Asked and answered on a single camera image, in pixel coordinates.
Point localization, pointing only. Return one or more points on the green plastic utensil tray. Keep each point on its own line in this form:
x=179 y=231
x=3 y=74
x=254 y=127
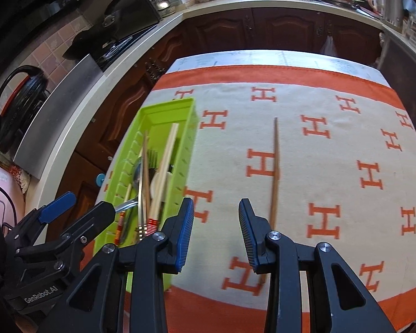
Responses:
x=180 y=118

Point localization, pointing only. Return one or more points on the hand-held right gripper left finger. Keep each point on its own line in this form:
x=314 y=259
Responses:
x=185 y=236

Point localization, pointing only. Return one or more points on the low steel splash guard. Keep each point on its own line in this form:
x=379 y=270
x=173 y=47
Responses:
x=62 y=118

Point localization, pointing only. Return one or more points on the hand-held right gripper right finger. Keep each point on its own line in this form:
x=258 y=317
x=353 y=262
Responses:
x=246 y=236

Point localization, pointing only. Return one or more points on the long steel spoon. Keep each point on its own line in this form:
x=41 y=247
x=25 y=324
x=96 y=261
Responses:
x=137 y=177

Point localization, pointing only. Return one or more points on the white ceramic spoon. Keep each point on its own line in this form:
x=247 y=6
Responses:
x=157 y=185

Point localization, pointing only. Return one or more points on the orange beige printed blanket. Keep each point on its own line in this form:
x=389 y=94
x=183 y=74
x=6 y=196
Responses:
x=315 y=180

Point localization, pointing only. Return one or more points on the black wok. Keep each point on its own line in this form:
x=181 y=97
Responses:
x=90 y=43

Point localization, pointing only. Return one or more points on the small steel teapot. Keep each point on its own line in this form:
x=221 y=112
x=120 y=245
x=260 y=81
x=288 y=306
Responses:
x=163 y=7

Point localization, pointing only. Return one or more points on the black pressure cooker lid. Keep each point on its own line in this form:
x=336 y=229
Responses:
x=17 y=111

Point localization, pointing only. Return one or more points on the blue round knob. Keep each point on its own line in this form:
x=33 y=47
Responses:
x=100 y=179

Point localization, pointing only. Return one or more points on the dark wooden kitchen cabinets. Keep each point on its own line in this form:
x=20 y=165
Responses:
x=228 y=29

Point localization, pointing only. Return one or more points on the brown wooden chopstick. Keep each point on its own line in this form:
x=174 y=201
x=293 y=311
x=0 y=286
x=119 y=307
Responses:
x=276 y=152

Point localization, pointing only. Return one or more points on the steel electric kettle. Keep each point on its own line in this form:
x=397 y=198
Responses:
x=384 y=1

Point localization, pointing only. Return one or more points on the black range hood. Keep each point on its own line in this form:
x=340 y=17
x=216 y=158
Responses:
x=24 y=3

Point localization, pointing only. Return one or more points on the pale floral table cover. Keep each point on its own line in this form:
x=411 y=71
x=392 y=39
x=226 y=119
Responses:
x=263 y=59

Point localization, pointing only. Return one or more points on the large steel splash guard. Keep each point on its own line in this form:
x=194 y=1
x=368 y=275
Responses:
x=135 y=3

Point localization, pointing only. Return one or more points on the gas stove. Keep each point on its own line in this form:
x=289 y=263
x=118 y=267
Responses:
x=114 y=53

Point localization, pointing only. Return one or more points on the hanging plastic bag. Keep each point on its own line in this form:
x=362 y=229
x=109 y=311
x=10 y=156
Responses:
x=328 y=45

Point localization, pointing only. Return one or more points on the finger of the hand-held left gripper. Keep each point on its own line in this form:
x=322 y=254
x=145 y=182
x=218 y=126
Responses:
x=90 y=222
x=57 y=205

